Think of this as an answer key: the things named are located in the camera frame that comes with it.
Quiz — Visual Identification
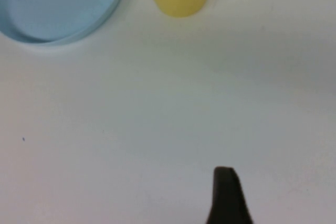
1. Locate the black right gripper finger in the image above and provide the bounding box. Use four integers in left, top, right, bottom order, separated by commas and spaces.
206, 166, 254, 224

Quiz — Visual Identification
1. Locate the light blue round plate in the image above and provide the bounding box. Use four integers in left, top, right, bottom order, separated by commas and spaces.
0, 0, 127, 45

